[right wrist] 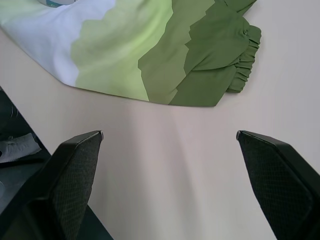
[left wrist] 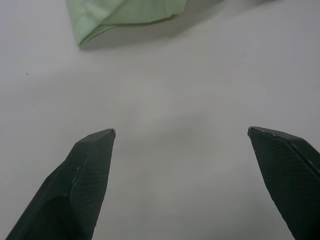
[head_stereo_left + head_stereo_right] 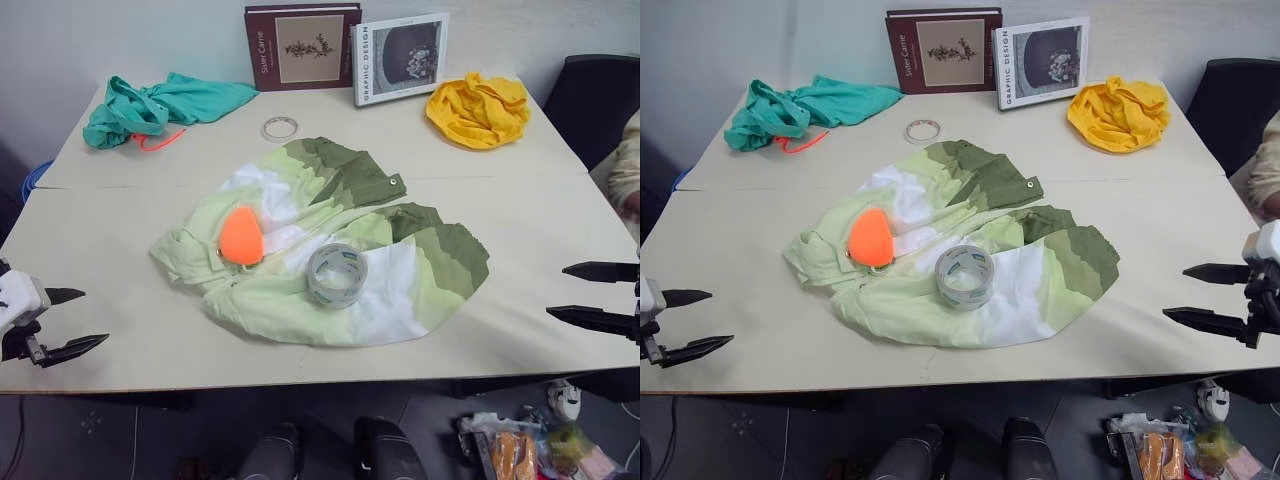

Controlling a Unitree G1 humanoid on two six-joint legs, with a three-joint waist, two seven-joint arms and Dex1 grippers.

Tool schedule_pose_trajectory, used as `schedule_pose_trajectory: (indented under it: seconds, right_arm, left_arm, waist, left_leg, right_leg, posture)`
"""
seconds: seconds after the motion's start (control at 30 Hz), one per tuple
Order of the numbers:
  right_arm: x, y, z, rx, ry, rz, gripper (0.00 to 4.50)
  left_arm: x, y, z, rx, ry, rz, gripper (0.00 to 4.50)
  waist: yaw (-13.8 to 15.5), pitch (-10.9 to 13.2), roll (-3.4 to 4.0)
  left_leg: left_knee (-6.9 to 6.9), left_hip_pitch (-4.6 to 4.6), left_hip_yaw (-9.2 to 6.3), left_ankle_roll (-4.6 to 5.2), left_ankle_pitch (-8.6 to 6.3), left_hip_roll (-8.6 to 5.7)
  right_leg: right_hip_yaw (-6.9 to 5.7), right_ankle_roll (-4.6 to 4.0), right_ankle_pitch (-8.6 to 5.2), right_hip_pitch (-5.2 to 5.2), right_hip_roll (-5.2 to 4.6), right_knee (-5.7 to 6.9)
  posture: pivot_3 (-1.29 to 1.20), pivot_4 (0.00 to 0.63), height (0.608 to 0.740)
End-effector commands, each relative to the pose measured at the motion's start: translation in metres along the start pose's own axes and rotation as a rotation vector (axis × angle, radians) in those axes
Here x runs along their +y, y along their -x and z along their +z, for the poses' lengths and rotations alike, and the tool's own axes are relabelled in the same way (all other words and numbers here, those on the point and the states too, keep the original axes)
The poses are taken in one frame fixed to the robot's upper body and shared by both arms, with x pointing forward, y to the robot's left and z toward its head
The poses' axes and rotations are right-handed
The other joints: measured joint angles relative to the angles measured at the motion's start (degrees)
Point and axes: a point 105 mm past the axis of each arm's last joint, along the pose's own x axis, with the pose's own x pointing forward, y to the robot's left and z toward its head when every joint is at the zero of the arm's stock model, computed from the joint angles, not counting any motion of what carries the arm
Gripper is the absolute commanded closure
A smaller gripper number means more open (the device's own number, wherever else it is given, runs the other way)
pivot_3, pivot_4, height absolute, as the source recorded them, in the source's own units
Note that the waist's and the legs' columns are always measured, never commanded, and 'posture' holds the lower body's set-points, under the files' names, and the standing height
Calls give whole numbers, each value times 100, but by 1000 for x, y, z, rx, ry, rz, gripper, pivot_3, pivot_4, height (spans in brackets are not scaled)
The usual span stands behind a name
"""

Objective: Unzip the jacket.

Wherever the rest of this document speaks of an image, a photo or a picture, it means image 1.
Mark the white and teal object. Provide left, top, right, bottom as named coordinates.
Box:
left=37, top=0, right=77, bottom=9

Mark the green and white jacket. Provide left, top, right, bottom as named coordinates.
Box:
left=0, top=0, right=262, bottom=108

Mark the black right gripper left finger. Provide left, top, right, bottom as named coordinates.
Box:
left=0, top=129, right=105, bottom=240

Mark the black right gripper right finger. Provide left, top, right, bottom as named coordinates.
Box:
left=236, top=129, right=320, bottom=240

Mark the white crumpled cloth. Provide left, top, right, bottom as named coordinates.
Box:
left=0, top=132, right=42, bottom=164

